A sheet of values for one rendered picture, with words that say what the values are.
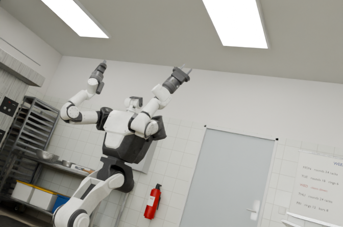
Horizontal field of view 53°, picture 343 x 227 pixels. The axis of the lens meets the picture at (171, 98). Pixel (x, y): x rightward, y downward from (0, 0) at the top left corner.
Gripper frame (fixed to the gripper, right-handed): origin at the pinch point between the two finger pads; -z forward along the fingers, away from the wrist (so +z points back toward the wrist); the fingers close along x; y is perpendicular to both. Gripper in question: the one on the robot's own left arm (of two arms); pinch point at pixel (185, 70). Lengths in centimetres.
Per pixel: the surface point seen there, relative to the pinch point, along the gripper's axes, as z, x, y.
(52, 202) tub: 122, 95, 343
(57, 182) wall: 98, 130, 414
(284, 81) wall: -211, -61, 242
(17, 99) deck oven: 51, 225, 289
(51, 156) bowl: 76, 151, 358
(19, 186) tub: 138, 155, 366
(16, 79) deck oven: 33, 241, 271
